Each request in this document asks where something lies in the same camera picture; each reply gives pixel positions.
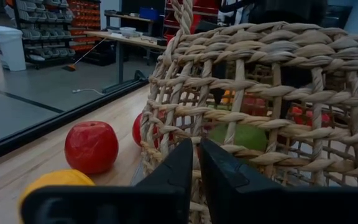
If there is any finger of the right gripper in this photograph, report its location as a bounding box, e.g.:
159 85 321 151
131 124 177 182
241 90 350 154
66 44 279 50
211 60 229 106

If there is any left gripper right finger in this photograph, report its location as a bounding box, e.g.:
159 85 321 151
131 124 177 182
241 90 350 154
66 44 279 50
199 138 358 224

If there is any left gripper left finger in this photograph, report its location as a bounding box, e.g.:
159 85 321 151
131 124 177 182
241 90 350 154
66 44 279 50
20 138 195 224

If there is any orange fruit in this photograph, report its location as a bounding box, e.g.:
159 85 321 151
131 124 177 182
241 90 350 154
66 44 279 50
221 90 233 105

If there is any red tomato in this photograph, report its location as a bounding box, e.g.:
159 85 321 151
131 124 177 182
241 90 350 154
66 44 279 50
241 95 267 116

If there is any woven wicker basket with handles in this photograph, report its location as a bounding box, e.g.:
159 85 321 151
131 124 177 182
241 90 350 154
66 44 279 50
131 0 358 224

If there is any green pear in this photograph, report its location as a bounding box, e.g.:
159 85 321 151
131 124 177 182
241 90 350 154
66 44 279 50
208 123 269 153

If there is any yellow lemon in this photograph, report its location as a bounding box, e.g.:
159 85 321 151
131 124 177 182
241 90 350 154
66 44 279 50
17 169 96 224

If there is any red apple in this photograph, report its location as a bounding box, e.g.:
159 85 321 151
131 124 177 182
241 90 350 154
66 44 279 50
131 112 167 149
64 120 119 175

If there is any large red-orange fruit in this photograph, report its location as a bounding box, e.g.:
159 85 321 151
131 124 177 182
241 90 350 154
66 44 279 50
290 106 332 126

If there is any grey woven placemat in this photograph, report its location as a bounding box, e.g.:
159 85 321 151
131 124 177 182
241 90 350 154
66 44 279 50
131 161 145 187

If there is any red bin cabinet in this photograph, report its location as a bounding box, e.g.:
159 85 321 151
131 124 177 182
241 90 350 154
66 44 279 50
163 0 220 43

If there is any blue box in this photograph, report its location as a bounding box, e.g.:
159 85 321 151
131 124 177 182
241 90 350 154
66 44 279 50
139 6 160 21

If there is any wooden workbench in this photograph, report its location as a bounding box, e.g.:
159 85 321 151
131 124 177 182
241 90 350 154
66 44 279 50
84 30 167 94

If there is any clear plastic container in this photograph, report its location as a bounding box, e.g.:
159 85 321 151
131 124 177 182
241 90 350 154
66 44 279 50
119 27 137 37

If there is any orange bin storage rack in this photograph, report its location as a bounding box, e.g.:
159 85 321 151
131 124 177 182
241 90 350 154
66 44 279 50
67 0 102 52

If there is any orange broom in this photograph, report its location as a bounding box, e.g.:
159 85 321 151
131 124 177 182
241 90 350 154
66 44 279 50
62 37 108 72

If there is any grey bin storage rack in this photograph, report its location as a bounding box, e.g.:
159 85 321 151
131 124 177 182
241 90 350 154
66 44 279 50
12 0 77 70

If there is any white trash bin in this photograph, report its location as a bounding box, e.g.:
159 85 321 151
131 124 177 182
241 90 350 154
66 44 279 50
0 26 27 72

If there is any black aluminium rig frame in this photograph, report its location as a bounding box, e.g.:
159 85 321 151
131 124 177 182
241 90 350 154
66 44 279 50
0 79 150 167

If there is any white floor cable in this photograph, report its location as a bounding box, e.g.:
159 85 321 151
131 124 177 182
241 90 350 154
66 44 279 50
72 88 105 96

